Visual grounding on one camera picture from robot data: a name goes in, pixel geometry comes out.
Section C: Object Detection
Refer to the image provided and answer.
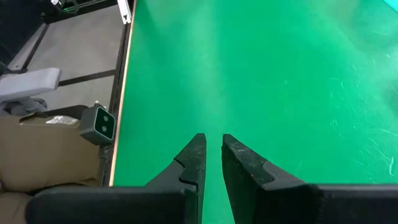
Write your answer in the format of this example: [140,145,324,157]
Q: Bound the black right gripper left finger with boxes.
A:
[25,133,208,224]

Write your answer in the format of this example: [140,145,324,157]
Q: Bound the grey mounted depth camera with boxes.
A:
[78,103,117,146]

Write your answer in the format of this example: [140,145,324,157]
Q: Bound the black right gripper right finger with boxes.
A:
[221,133,398,224]

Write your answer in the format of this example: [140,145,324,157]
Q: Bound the brown cardboard box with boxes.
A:
[0,112,102,193]

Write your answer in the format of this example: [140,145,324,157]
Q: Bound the black table frame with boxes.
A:
[42,0,137,188]

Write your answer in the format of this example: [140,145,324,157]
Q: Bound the teal plastic bin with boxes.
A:
[382,0,398,14]

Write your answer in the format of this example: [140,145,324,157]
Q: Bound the white metal bracket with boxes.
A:
[116,0,132,26]

